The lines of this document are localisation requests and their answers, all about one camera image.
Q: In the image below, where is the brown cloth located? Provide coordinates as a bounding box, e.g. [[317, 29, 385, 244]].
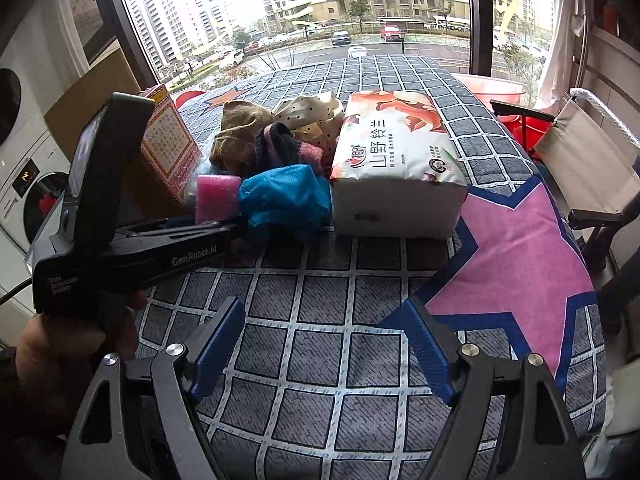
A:
[[209, 100, 274, 179]]

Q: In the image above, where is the black cable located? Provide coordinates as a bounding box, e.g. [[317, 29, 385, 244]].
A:
[[0, 279, 35, 307]]

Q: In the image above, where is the beige folding chair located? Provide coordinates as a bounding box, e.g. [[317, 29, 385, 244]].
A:
[[490, 87, 640, 277]]

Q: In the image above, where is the cream polka dot cloth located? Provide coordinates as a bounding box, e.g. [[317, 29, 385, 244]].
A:
[[272, 91, 346, 161]]

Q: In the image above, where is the pink plastic basin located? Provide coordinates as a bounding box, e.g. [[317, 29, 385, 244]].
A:
[[452, 74, 526, 111]]

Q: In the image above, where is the black window frame post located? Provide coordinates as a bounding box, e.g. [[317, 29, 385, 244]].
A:
[[466, 0, 497, 77]]

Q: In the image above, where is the clear plastic bag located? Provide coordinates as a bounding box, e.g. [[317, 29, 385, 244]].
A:
[[182, 145, 221, 211]]

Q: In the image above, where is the dark pink sock bundle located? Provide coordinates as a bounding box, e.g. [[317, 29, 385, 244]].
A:
[[255, 122, 326, 169]]

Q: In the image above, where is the white dryer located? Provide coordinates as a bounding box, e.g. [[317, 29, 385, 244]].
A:
[[0, 55, 57, 171]]

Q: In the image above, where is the blue cloth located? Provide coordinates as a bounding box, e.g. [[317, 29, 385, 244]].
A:
[[237, 165, 333, 244]]

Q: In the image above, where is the person's left forearm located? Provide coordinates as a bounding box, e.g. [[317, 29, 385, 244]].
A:
[[0, 347, 83, 480]]

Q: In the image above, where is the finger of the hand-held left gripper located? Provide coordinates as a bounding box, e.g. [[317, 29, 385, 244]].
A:
[[114, 216, 249, 253]]

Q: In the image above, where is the pink towel block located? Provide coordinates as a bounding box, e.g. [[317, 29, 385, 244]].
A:
[[195, 174, 244, 225]]

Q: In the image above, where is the white curtain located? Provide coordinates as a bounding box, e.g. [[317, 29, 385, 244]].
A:
[[537, 0, 584, 106]]

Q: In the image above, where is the brown cardboard sheet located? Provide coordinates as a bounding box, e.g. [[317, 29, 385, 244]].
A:
[[44, 46, 142, 147]]

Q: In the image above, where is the person's left hand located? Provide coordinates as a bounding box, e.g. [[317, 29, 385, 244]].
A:
[[15, 290, 149, 397]]

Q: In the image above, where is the red plastic tub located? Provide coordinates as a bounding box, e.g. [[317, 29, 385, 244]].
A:
[[500, 94, 547, 152]]

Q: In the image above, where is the white washing machine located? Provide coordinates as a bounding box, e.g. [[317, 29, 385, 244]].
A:
[[0, 130, 74, 313]]

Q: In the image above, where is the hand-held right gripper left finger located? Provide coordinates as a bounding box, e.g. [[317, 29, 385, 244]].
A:
[[60, 296, 247, 480]]

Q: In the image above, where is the red yellow cardboard box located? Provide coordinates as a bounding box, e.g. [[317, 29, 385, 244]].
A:
[[135, 84, 204, 211]]

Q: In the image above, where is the red round object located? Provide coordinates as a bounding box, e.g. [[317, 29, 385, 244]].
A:
[[175, 89, 207, 110]]

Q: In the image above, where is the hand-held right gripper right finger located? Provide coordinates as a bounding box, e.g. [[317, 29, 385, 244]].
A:
[[397, 296, 588, 480]]

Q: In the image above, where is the red white snack bag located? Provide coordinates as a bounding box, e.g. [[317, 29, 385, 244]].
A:
[[329, 90, 469, 240]]

